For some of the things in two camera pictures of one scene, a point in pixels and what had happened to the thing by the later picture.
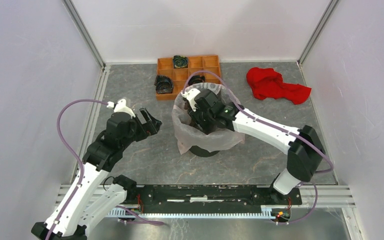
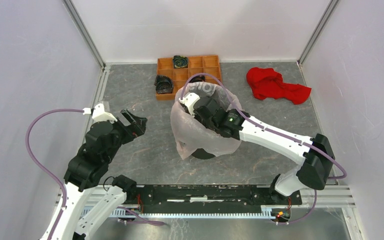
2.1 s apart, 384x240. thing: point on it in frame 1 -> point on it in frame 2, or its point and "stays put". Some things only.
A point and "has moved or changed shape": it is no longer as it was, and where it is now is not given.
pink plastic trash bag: (189, 135) has moved or changed shape
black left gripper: (145, 128) -> (137, 127)
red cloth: (267, 83) stays put
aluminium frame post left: (78, 21) stays put
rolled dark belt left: (163, 84) stays put
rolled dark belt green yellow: (179, 61) stays put
